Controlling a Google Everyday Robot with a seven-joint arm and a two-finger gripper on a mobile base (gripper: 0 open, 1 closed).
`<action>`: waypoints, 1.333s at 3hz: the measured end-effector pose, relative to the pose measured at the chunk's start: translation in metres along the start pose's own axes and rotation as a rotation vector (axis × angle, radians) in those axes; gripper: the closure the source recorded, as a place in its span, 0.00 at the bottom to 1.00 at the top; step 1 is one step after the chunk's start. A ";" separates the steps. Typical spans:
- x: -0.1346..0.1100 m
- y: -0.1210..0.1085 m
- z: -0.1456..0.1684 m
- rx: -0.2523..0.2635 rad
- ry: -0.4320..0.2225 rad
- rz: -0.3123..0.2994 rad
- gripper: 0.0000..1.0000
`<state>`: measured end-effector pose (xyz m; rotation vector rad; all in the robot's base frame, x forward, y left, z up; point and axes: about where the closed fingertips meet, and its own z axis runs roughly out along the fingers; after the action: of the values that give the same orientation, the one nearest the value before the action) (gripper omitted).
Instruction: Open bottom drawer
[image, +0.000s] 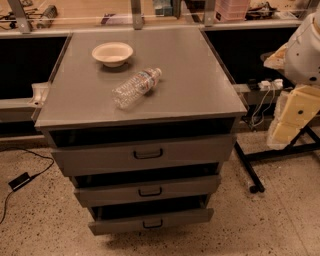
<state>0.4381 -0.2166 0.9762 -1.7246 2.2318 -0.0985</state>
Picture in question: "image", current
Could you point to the white paper bowl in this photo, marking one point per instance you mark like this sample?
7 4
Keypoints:
112 54

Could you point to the grey middle drawer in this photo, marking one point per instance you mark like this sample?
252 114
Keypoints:
147 191

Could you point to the grey top drawer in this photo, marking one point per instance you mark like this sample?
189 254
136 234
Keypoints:
143 155

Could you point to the grey drawer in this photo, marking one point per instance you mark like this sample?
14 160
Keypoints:
147 191
151 222
143 155

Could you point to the grey metal post right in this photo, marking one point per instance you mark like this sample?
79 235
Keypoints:
209 9

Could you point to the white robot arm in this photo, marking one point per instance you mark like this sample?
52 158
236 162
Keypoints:
299 59

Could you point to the white bracket on rail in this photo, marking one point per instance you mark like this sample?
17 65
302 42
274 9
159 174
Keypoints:
40 93

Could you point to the clear plastic water bottle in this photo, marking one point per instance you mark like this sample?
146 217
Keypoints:
129 92

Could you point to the black side table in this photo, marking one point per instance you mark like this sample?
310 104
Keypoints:
291 149

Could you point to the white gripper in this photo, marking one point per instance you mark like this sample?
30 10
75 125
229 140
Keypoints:
304 61

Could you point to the dark tool on shelf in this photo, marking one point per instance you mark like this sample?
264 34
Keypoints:
47 17

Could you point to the white power strip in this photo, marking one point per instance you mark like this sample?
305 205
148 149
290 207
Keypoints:
276 84

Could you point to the grey metal post middle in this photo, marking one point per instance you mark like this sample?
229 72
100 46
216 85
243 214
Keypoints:
136 14

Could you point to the black power adapter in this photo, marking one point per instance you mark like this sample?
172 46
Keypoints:
19 181

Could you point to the grey bottom drawer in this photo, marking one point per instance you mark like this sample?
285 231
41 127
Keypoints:
151 222

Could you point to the grey metal post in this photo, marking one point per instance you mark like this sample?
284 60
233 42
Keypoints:
209 9
136 14
22 23

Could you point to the pink plastic basket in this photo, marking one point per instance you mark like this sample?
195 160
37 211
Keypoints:
231 10

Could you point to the grey drawer cabinet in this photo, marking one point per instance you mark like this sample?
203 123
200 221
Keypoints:
141 122

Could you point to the grey metal post left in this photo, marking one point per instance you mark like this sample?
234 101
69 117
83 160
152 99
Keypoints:
22 23

